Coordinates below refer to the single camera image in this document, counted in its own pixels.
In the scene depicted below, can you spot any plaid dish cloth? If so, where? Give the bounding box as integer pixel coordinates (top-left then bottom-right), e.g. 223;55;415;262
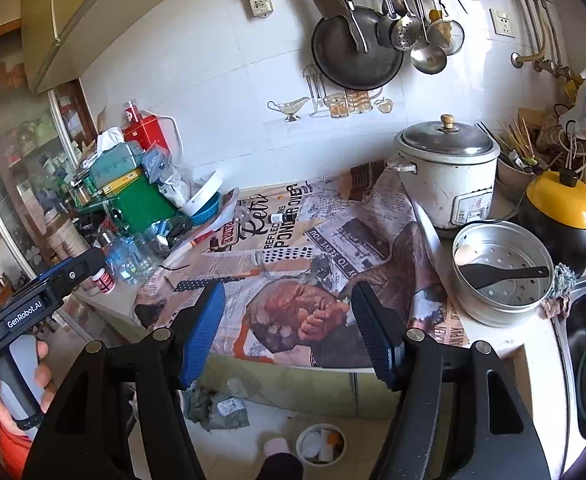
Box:
540;262;576;318

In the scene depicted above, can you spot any wire mesh strainer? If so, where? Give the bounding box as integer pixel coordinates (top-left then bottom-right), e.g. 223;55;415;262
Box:
425;0;465;56

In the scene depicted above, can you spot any green tin box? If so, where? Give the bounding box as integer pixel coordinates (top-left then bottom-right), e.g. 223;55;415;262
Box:
106;175;184;238

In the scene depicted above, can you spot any person's left hand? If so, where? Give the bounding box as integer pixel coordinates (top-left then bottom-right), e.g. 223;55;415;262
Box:
0;341;57;423

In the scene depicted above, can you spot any brass wall tap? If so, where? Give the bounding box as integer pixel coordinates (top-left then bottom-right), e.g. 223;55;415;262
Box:
510;47;571;78

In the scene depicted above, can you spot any black rice paddle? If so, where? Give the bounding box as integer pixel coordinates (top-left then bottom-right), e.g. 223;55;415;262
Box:
459;261;550;290

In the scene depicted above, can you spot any pink slipper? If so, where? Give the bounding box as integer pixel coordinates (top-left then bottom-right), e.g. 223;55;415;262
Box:
264;437;291;458

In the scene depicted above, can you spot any blue plastic packet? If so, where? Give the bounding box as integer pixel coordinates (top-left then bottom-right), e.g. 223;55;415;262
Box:
142;144;174;186

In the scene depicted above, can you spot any steel rice cooker lid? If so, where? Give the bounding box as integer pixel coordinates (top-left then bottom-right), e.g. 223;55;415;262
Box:
395;114;494;157

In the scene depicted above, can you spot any person's dark trouser leg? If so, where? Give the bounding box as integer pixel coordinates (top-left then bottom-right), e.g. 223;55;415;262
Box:
255;452;305;480

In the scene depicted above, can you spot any white rice cooker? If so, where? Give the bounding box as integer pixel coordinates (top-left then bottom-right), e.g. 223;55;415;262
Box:
387;114;501;231

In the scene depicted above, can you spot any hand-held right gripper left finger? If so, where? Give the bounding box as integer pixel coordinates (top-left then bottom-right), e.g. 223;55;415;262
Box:
20;280;226;480

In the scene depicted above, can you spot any teal tissue box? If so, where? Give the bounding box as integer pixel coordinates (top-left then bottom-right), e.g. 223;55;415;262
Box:
89;127;146;188

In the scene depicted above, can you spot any chopstick holder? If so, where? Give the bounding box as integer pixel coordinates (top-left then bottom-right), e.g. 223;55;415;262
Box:
478;117;538;201

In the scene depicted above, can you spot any white red label pill bottle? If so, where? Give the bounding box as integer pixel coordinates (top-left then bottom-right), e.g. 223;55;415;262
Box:
93;267;118;295

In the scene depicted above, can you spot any white wall socket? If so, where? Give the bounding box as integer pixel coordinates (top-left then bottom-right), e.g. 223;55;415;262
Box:
489;8;516;37

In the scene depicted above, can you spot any small round waste bin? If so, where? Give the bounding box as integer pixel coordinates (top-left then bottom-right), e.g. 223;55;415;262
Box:
295;423;346;465

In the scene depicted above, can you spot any white plastic pouch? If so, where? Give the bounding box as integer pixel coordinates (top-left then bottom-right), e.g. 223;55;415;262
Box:
158;165;199;208

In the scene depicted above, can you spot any orange plastic bucket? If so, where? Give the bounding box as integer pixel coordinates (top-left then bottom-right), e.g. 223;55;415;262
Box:
0;420;30;478

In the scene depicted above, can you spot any black wok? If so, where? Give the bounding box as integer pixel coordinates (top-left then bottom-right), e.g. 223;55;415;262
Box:
311;6;405;90

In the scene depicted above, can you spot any blue plastic colander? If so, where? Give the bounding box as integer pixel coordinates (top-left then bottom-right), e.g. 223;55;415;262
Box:
188;191;224;226

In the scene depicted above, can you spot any green rag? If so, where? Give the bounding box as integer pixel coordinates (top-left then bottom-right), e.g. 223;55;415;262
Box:
183;380;250;432

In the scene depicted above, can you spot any beige range hood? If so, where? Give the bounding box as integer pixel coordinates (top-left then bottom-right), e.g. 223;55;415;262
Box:
20;0;234;96

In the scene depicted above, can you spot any perforated steel skimmer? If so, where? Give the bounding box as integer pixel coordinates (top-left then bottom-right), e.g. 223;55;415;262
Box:
373;0;421;52

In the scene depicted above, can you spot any newspaper print tablecloth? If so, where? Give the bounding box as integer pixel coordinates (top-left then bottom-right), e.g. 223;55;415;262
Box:
134;160;471;370

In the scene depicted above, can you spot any metal flexible hose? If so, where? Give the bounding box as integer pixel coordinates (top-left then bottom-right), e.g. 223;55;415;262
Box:
515;0;566;68

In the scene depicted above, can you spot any steel cleaver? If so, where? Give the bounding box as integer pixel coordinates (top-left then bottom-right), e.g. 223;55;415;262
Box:
300;0;371;53

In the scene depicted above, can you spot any clear plastic water bottle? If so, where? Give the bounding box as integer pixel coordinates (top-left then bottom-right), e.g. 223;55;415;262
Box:
133;232;173;271
104;237;146;286

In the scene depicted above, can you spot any glass door cabinet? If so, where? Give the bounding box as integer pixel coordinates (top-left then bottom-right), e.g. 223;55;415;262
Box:
0;60;99;281

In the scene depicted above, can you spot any small steel ladle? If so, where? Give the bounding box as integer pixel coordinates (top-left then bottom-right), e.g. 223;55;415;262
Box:
370;0;399;48

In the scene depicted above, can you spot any aluminium steamer tray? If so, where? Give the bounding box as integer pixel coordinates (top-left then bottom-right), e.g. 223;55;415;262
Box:
452;222;556;328

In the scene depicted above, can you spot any yellow flat box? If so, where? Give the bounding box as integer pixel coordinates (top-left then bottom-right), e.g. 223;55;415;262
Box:
98;169;144;196

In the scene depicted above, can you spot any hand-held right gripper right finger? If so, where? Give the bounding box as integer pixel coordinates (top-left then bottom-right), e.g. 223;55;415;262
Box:
350;280;554;480

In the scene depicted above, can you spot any red tin box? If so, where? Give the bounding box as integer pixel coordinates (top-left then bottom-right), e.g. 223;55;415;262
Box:
123;114;171;153

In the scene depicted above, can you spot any yellow black electric kettle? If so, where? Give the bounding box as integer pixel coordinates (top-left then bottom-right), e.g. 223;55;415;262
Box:
518;170;586;278

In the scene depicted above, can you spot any steel sink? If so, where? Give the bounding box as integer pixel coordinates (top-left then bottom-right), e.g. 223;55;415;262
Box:
553;270;586;456

